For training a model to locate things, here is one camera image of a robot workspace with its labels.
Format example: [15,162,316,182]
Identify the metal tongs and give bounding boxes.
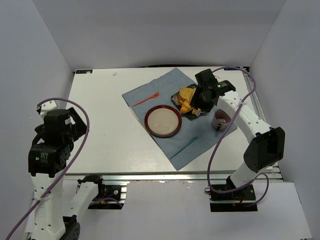
[192,108,202,117]

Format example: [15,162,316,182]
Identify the striped bread roll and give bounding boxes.
[180,99,194,114]

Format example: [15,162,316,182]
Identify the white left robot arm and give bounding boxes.
[28,99,103,240]

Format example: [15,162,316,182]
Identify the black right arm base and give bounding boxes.
[204,185,258,213]

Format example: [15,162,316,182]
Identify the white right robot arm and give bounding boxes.
[190,69,285,193]

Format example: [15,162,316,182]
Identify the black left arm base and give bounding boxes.
[77,174,124,210]

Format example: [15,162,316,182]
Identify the seeded bread slice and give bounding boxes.
[177,87,196,102]

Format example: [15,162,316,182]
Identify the blue label sticker right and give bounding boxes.
[223,66,242,71]

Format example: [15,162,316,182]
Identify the blue label sticker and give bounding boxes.
[75,69,93,74]
[223,66,242,71]

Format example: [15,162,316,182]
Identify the lilac mug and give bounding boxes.
[211,109,232,131]

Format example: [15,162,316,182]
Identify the teal plastic knife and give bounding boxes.
[169,137,198,159]

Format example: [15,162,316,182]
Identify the orange plastic fork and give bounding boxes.
[133,92,160,107]

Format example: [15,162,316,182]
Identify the round red-rimmed plate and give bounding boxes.
[144,105,182,138]

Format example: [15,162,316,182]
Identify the blue label sticker left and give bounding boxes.
[75,69,93,74]

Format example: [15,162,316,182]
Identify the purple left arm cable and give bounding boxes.
[4,97,125,240]

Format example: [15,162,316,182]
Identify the aluminium table edge rail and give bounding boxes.
[64,172,283,181]

